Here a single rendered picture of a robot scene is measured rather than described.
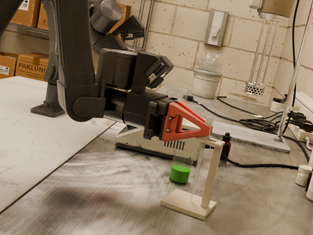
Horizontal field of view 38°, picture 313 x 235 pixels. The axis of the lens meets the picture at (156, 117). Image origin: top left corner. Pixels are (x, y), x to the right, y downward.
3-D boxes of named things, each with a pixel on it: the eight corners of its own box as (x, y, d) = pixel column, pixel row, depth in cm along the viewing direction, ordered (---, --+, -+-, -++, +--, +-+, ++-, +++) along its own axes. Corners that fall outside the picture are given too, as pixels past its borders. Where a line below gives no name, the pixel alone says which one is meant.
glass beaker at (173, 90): (166, 121, 105) (173, 87, 104) (156, 115, 110) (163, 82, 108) (188, 123, 108) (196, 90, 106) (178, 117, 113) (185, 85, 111)
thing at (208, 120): (200, 140, 78) (206, 115, 77) (207, 142, 78) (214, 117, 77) (199, 141, 78) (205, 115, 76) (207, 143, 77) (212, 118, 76)
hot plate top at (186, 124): (152, 121, 105) (152, 117, 105) (158, 112, 116) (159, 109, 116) (203, 132, 104) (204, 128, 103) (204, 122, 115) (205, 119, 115)
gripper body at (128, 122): (180, 98, 84) (145, 89, 87) (159, 104, 75) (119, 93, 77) (174, 132, 85) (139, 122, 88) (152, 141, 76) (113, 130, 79)
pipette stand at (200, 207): (159, 204, 78) (174, 133, 76) (175, 192, 85) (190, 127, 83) (203, 220, 75) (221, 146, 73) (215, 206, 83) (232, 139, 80)
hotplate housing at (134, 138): (112, 147, 106) (119, 114, 105) (124, 134, 119) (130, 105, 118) (206, 168, 104) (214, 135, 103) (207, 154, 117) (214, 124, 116)
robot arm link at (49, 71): (83, 67, 129) (75, 63, 133) (53, 63, 124) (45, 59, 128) (79, 89, 130) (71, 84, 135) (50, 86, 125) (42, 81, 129)
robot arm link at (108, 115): (146, 87, 84) (113, 79, 86) (132, 89, 79) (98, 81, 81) (139, 123, 85) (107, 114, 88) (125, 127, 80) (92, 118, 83)
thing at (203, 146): (187, 199, 80) (205, 116, 77) (188, 197, 81) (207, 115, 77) (193, 202, 80) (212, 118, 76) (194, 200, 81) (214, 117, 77)
